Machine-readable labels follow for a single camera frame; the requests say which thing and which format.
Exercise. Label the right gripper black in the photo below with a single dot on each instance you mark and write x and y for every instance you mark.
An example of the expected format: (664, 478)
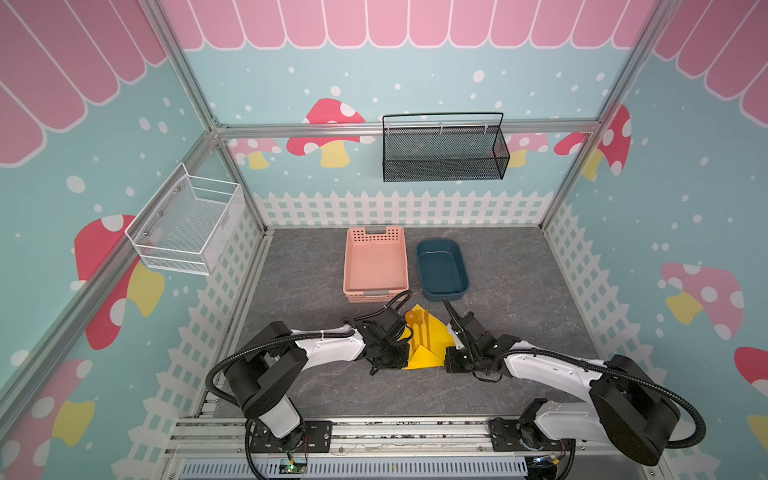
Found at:
(470, 334)

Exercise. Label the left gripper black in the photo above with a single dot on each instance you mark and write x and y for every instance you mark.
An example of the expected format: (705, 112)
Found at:
(401, 361)

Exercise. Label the orange plastic fork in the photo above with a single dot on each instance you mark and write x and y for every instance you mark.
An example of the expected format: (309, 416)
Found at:
(419, 323)

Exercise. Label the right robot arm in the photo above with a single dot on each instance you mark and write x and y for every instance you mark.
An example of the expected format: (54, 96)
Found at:
(614, 402)

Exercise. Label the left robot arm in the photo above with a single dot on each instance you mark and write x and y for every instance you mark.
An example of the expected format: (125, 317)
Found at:
(257, 377)

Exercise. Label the pink plastic basket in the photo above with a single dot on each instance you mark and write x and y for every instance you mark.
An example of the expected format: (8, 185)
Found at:
(375, 264)

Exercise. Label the teal plastic tray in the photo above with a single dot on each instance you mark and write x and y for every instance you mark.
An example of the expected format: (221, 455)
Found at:
(442, 271)

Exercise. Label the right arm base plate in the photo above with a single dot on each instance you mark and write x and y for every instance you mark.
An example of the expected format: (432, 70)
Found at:
(512, 434)

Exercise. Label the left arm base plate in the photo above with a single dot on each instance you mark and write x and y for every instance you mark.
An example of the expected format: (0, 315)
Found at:
(307, 437)

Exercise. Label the black mesh wall basket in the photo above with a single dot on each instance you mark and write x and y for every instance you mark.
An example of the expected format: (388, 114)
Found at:
(436, 147)

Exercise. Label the aluminium mounting rail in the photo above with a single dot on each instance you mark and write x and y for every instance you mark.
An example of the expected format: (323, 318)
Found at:
(409, 436)

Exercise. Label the white wire wall basket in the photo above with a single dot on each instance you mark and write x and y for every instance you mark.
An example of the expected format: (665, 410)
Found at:
(188, 223)

